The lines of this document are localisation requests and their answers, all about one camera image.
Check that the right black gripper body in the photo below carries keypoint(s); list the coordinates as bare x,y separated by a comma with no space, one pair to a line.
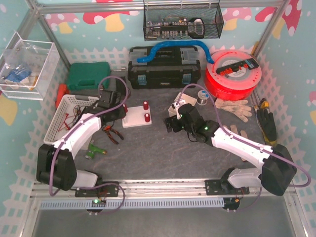
169,124

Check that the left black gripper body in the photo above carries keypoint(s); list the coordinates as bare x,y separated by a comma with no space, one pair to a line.
108,96

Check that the white peg base plate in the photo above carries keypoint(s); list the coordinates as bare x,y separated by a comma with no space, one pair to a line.
135,117

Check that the large red spring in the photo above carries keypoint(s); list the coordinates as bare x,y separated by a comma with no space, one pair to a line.
125,108
145,105

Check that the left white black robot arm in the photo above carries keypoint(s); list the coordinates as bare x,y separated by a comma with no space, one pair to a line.
56,166

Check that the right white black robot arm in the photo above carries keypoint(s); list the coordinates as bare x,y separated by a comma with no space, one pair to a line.
272,166

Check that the white perforated basket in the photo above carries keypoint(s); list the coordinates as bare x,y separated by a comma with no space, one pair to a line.
67,113

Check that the green plastic case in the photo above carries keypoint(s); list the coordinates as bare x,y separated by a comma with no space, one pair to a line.
87,75

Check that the black toolbox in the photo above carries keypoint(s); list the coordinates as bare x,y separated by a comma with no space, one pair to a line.
172,67

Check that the white work glove lower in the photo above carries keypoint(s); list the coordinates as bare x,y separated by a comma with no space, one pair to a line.
234,132

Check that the white work glove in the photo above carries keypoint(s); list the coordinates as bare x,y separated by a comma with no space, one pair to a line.
239,108
234,132

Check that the white work glove upper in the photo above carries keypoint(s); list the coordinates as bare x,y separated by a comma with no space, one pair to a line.
239,108

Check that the red filament spool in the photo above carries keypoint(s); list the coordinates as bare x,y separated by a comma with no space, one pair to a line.
234,86

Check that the clear acrylic box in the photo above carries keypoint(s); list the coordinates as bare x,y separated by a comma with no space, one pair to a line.
41,57

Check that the black red connector strip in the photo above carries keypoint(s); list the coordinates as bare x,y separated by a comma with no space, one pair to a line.
235,67

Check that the blue white gloves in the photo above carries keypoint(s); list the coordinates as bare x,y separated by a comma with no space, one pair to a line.
19,75

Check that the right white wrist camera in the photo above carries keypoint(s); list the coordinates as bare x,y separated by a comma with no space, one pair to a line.
176,105

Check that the green screwdriver handle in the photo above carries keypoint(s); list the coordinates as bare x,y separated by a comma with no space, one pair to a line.
93,150

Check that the orange tool handle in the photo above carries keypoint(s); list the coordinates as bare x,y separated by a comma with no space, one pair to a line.
62,90

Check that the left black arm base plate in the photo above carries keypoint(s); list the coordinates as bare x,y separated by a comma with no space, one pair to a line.
109,190

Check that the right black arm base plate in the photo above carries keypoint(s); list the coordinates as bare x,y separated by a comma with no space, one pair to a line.
215,187

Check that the grey slotted cable duct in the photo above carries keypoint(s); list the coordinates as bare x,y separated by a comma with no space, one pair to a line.
112,204

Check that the black mesh wire basket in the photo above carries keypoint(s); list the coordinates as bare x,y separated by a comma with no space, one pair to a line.
182,20

